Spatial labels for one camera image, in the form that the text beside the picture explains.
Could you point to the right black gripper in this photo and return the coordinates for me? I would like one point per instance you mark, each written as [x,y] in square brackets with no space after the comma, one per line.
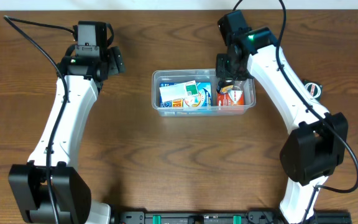
[226,73]

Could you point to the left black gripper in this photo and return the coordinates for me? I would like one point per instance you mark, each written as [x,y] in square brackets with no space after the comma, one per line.
[117,61]

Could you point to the dark bottle white cap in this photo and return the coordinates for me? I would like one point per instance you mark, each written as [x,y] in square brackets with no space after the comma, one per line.
[224,86]

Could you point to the red Panadol ActiFast box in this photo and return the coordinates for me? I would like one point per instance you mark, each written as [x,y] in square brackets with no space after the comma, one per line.
[231,98]

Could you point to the blue Kool Fever box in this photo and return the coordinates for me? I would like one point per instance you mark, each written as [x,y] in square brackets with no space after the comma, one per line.
[202,100]

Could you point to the white green Panadol box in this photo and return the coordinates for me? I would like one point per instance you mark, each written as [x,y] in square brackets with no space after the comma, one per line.
[181,90]

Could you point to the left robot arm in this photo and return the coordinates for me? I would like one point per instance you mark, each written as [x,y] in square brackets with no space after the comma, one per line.
[48,187]

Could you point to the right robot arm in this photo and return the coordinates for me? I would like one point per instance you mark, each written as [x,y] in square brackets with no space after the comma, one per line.
[314,147]

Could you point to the clear plastic container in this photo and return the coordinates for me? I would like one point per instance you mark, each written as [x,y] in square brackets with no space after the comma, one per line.
[173,77]

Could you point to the dark green small box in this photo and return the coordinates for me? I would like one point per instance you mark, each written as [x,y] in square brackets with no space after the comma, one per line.
[315,89]

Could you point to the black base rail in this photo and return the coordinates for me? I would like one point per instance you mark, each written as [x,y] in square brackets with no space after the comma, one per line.
[250,217]

